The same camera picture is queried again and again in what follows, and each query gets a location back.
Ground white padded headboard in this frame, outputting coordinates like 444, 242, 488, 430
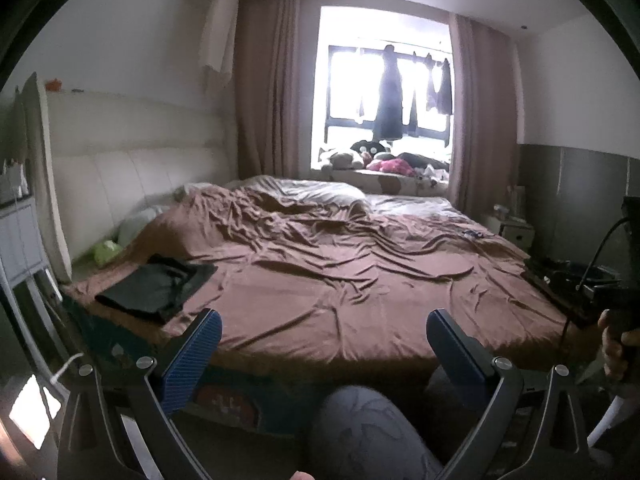
20, 72, 241, 281

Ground hanging dark socks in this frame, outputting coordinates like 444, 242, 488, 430
425, 57, 453, 115

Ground person's right hand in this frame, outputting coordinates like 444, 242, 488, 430
597, 309, 640, 386

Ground dark clothes on sill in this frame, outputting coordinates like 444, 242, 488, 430
397, 151, 451, 168

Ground person's left leg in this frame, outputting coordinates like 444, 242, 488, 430
307, 385, 443, 480

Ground grey cabinet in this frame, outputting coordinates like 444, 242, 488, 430
0, 195, 51, 281

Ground window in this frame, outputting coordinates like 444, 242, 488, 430
317, 5, 456, 166

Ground pink plush toy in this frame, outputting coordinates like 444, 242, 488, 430
367, 157, 416, 177

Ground white charger cable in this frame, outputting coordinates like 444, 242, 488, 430
50, 352, 86, 386

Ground black t-shirt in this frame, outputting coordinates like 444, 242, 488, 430
95, 254, 218, 325

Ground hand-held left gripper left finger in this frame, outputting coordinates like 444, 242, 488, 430
57, 308, 223, 480

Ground bed with brown sheet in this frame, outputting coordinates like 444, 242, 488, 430
60, 175, 601, 436

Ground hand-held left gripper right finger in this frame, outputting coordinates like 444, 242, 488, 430
426, 308, 591, 480

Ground white hanging cloth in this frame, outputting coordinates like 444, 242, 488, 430
200, 0, 238, 83

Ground white nightstand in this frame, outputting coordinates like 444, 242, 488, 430
492, 202, 536, 248

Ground green item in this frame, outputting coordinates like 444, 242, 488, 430
94, 241, 123, 267

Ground beige curtain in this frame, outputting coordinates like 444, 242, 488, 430
235, 0, 323, 183
446, 12, 521, 216

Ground stack of dark clothes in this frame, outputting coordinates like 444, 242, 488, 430
521, 257, 621, 328

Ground black cable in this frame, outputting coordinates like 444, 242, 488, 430
559, 215, 631, 361

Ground white pillow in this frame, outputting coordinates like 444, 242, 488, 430
117, 205, 166, 246

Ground beige plush toy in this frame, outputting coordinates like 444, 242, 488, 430
320, 147, 366, 170

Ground black white plush toy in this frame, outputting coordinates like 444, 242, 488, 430
350, 140, 388, 158

